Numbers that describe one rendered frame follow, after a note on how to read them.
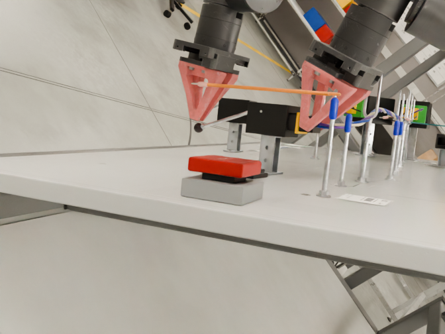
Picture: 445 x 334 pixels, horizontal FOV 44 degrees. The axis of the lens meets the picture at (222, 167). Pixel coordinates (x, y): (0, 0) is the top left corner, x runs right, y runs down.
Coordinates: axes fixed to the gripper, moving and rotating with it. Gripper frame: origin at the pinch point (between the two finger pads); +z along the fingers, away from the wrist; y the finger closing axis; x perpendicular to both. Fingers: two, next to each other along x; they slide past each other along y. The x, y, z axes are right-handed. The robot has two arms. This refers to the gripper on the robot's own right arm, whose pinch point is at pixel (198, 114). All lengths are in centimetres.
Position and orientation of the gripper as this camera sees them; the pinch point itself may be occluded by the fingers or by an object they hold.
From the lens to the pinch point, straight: 77.6
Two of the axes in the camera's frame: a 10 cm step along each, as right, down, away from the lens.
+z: -2.4, 9.5, 1.8
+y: 5.1, -0.4, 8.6
